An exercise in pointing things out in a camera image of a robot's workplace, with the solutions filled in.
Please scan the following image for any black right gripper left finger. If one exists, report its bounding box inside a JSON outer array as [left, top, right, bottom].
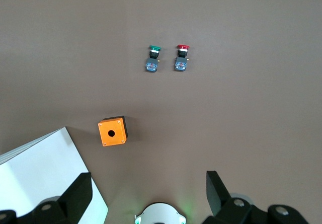
[[0, 172, 93, 224]]

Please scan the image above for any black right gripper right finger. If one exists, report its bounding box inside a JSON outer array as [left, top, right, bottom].
[[202, 170, 310, 224]]

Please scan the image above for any red mushroom push button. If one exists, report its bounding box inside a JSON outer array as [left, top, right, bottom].
[[174, 44, 190, 72]]

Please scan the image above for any white drawer cabinet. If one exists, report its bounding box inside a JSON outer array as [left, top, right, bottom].
[[0, 126, 109, 224]]

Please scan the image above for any green mushroom push button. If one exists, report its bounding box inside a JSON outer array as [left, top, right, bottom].
[[144, 44, 162, 73]]

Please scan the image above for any brown table mat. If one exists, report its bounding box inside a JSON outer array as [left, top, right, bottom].
[[0, 0, 322, 224]]

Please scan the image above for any orange button enclosure box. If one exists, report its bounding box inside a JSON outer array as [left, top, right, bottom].
[[98, 115, 130, 147]]

